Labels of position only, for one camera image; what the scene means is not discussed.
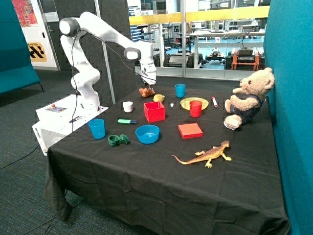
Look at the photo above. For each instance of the black tablecloth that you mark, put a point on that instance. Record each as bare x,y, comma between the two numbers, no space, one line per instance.
145,185

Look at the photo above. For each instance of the near blue plastic cup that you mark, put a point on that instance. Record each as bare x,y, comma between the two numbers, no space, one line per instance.
97,128

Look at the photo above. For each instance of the orange toy lizard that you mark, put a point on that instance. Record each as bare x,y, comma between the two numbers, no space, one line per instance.
209,155

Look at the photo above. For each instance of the red square pot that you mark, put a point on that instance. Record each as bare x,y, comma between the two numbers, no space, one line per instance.
154,111

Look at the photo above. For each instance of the blue plastic cup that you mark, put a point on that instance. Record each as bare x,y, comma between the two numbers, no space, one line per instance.
180,90
97,128

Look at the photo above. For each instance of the beige teddy bear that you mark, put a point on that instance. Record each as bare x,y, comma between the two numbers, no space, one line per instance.
248,98

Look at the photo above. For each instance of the white cup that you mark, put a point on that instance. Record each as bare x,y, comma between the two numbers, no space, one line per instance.
127,106

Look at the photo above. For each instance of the green highlighter marker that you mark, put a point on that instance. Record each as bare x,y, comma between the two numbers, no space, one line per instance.
127,121

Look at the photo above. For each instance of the blue plastic bowl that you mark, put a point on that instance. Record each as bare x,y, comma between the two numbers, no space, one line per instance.
147,134

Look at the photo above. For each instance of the yellow black warning sign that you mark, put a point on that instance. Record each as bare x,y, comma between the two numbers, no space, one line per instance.
37,52

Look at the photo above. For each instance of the red wall poster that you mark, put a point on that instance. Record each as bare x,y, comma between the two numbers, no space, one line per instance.
25,13

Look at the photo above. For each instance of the red plastic cup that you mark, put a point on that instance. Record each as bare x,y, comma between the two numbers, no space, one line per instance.
195,108

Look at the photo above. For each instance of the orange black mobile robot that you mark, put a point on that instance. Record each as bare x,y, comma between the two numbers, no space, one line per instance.
245,58

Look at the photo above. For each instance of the yellow tennis ball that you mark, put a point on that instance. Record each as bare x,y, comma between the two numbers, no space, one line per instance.
158,98

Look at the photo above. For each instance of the teal sofa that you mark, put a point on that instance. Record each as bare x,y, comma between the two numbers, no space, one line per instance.
16,70

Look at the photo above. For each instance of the small brown plush toy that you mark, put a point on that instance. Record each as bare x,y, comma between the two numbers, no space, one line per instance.
146,92

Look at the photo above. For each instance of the yellow plastic plate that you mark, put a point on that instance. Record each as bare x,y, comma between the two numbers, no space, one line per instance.
185,103

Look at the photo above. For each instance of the red and white marker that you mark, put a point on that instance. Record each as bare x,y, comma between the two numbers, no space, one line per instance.
214,101

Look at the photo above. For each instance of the red square lid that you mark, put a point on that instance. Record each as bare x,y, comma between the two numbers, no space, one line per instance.
191,130

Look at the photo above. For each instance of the far blue plastic cup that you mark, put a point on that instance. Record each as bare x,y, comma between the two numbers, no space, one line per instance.
180,90

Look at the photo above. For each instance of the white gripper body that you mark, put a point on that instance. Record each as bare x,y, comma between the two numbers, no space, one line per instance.
148,72

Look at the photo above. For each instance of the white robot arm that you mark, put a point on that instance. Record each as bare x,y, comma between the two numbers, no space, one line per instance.
74,28

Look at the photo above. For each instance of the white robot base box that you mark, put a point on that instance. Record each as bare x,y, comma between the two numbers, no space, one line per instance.
60,118

